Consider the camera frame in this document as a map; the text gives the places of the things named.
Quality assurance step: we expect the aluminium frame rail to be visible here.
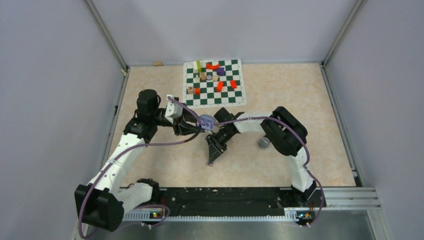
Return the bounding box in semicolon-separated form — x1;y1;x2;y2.
75;183;391;240

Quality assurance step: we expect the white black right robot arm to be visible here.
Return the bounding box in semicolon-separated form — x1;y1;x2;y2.
206;106;317;206

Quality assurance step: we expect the small wooden cube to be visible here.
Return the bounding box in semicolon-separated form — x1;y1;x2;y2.
200;72;207;81

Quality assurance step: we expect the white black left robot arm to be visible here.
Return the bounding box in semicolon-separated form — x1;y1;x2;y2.
74;89;202;239

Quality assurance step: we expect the red cylinder block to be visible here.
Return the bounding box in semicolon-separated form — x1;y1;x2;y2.
216;81;224;93

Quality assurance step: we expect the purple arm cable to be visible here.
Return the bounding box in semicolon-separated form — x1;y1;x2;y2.
77;96;206;240
213;116;326;229

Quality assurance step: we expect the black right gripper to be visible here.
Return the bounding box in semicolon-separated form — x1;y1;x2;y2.
205;128;236;164

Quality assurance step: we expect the purple block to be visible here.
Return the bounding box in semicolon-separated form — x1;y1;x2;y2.
216;67;226;76

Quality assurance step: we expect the yellow-green block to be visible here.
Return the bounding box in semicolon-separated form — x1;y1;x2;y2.
193;60;202;73

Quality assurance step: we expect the black microphone grey head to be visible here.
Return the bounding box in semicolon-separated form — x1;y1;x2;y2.
257;137;271;149

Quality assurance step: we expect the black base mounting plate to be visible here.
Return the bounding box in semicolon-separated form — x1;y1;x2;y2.
129;187;326;218

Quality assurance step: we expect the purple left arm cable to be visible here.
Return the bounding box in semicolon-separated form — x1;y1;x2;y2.
77;96;206;240

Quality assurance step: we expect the green white chessboard mat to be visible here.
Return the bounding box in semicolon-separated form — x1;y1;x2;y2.
182;59;247;109

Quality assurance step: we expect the grey-blue earbud case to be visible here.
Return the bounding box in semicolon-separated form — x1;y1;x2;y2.
197;114;216;131

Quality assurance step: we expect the red arch block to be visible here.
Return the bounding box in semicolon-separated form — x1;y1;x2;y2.
205;62;220;71

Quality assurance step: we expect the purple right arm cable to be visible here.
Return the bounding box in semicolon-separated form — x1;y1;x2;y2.
213;116;326;229

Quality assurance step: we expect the red block right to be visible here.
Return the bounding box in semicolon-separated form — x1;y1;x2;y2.
230;79;238;90

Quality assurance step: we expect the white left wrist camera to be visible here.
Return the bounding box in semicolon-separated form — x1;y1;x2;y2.
164;94;183;124

